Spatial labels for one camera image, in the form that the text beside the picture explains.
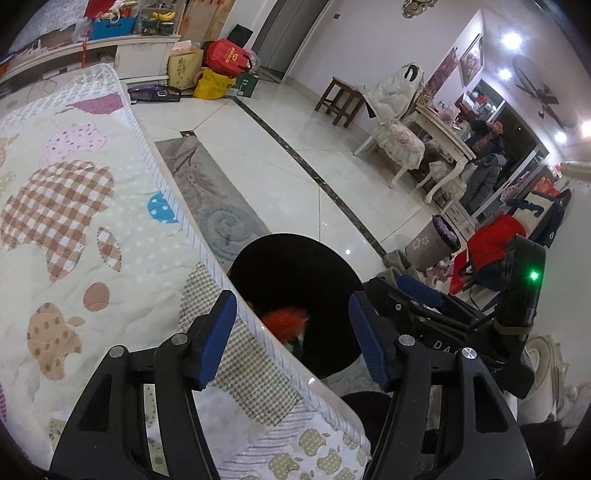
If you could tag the apple patchwork quilt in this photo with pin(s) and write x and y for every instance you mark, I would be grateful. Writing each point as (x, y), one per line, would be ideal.
(92, 230)

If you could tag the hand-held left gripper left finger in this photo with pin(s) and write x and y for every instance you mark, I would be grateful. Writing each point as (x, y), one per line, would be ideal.
(217, 337)

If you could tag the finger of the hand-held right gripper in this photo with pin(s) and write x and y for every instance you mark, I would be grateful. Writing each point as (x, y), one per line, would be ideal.
(418, 288)
(385, 297)

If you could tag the red shopping bag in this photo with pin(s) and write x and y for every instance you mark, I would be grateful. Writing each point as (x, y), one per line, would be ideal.
(491, 240)

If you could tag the white dining table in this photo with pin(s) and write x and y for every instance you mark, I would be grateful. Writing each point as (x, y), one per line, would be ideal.
(445, 134)

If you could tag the ornate wall clock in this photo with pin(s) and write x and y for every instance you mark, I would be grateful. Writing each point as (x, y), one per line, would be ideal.
(418, 7)

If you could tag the black flat board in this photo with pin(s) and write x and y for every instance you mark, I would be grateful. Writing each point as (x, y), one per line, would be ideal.
(240, 36)

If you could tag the grey cloth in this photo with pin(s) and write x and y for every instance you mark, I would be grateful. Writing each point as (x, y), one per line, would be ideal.
(397, 267)

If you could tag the cardboard box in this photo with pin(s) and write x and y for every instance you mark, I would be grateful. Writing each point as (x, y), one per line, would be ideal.
(184, 67)

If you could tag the blue storage basket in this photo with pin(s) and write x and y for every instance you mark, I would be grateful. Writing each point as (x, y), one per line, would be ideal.
(113, 28)

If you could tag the ceiling fan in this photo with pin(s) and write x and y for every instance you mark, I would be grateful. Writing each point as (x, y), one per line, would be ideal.
(542, 94)

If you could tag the yellow plastic bag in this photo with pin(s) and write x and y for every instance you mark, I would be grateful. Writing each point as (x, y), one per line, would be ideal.
(212, 85)

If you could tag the white floral chair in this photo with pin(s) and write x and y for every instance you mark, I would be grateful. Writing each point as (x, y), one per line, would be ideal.
(397, 134)

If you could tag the dark hanging jacket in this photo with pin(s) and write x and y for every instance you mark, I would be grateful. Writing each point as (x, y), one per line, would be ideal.
(554, 217)

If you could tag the white low cabinet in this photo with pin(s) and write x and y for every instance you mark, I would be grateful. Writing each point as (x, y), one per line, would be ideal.
(138, 57)

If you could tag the red crumpled wrapper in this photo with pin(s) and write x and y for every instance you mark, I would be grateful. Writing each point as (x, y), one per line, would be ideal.
(286, 323)

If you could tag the red tote bag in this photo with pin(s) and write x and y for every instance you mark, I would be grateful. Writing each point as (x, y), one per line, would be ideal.
(226, 57)

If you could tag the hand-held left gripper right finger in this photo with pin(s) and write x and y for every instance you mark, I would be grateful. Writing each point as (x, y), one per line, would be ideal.
(369, 337)

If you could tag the framed wall picture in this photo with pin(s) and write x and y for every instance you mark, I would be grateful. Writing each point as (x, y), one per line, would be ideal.
(471, 57)

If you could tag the dark wooden stool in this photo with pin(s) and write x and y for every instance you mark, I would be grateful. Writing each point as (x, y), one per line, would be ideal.
(341, 94)

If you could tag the black trash bin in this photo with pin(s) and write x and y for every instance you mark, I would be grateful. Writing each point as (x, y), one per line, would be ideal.
(288, 267)

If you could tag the grey swirl floor rug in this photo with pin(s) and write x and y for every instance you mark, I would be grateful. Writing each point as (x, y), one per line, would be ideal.
(207, 203)

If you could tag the bunch of bananas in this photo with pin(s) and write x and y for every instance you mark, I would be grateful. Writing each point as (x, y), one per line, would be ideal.
(162, 14)

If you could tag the green box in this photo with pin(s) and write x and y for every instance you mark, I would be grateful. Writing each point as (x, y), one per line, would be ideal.
(246, 86)

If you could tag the purple handheld vacuum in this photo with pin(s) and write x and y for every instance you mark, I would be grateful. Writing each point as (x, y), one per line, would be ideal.
(150, 93)

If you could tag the grey waste bin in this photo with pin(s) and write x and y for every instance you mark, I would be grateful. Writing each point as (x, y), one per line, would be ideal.
(429, 247)

